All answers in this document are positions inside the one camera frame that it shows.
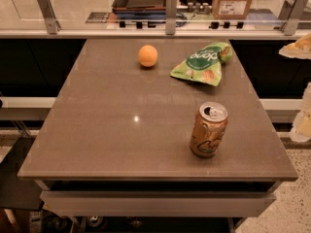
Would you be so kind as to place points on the left metal glass bracket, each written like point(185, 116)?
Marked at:
point(51, 22)

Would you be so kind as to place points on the cardboard box with label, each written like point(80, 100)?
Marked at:
point(230, 9)

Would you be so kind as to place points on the green chip bag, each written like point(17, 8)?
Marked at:
point(205, 65)

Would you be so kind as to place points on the white table drawer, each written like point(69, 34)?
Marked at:
point(157, 203)

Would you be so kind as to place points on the stacked trays behind glass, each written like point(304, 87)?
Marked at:
point(140, 9)

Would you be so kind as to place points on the metal glass bracket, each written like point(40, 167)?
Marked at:
point(51, 22)
point(295, 14)
point(170, 21)

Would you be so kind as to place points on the orange soda can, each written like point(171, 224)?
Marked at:
point(208, 129)

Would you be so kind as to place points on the right metal glass bracket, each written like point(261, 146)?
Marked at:
point(295, 14)

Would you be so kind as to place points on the middle metal glass bracket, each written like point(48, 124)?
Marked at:
point(170, 21)

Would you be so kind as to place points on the orange fruit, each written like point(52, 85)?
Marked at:
point(147, 56)

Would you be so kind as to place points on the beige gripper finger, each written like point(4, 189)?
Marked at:
point(301, 130)
point(300, 49)

